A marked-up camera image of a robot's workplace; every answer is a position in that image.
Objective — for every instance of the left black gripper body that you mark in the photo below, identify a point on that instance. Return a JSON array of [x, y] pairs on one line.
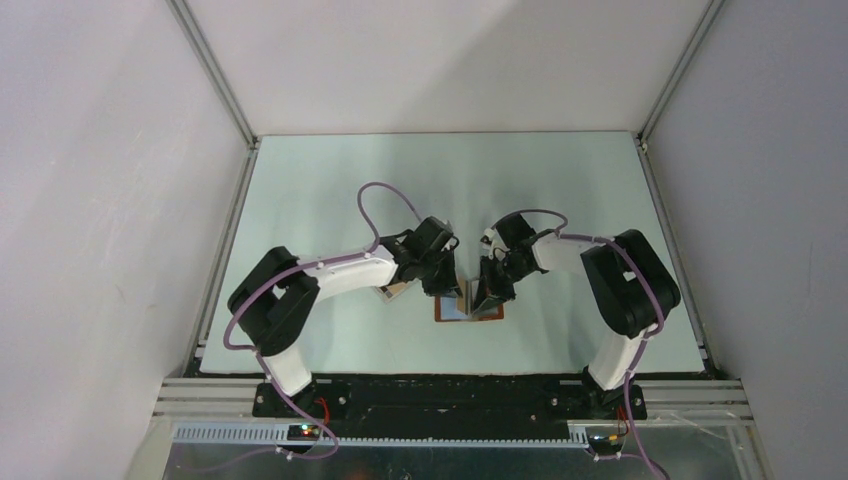
[[435, 264]]

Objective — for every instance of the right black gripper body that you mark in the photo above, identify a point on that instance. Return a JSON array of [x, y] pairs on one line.
[[505, 272]]

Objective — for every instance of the brown leather card holder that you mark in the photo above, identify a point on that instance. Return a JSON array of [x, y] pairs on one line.
[[459, 309]]

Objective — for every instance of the clear plastic card box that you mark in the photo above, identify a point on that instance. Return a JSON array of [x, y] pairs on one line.
[[379, 293]]

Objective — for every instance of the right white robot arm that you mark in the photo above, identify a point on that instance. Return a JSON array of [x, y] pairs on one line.
[[633, 290]]

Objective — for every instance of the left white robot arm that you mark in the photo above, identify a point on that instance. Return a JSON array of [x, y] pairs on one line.
[[274, 301]]

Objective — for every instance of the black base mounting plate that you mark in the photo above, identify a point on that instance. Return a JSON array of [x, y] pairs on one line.
[[537, 406]]

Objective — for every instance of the right small circuit board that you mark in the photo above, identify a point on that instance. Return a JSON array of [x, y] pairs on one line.
[[611, 441]]

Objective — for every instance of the small circuit board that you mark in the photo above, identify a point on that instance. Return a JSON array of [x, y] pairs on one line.
[[611, 441], [303, 432]]

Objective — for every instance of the left small circuit board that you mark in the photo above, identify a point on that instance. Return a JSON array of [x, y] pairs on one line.
[[303, 432]]

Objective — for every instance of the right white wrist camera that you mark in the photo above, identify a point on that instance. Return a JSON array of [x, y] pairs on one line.
[[488, 238]]

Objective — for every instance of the grey slotted cable duct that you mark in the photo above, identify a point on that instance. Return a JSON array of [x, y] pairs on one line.
[[285, 434]]

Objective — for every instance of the right aluminium frame post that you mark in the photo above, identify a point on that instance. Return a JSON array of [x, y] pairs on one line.
[[679, 69]]

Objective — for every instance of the aluminium frame post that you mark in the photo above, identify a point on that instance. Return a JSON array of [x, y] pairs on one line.
[[679, 69], [200, 45]]

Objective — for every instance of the left aluminium frame post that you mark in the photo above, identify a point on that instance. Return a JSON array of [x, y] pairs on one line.
[[200, 45]]

